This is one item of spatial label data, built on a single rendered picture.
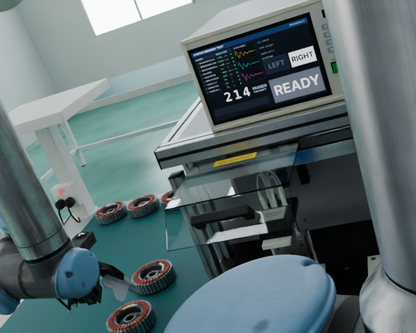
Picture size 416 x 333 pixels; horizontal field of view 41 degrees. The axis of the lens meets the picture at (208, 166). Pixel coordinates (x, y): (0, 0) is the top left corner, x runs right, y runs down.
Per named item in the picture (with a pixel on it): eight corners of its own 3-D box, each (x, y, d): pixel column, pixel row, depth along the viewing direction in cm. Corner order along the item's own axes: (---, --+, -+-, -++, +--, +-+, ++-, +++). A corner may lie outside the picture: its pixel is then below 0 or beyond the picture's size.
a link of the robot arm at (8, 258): (4, 295, 85) (34, 234, 92) (-42, 295, 91) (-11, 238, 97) (37, 318, 90) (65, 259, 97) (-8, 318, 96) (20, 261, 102)
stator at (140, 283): (138, 301, 140) (133, 289, 138) (133, 281, 150) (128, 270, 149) (179, 283, 141) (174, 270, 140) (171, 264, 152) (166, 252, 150)
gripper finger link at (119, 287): (135, 311, 118) (96, 299, 113) (136, 287, 122) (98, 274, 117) (143, 304, 116) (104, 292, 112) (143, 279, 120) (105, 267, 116)
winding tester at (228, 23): (424, 78, 106) (400, -31, 99) (212, 133, 121) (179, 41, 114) (407, 35, 140) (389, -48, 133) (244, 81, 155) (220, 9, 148)
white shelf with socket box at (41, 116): (120, 245, 175) (59, 111, 160) (26, 263, 188) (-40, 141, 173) (156, 193, 206) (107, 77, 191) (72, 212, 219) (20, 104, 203)
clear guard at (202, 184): (295, 228, 93) (284, 197, 91) (167, 252, 101) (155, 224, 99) (310, 151, 122) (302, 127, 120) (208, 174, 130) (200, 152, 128)
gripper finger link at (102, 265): (115, 288, 118) (78, 276, 114) (116, 281, 120) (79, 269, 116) (127, 277, 116) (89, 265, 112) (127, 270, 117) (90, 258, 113)
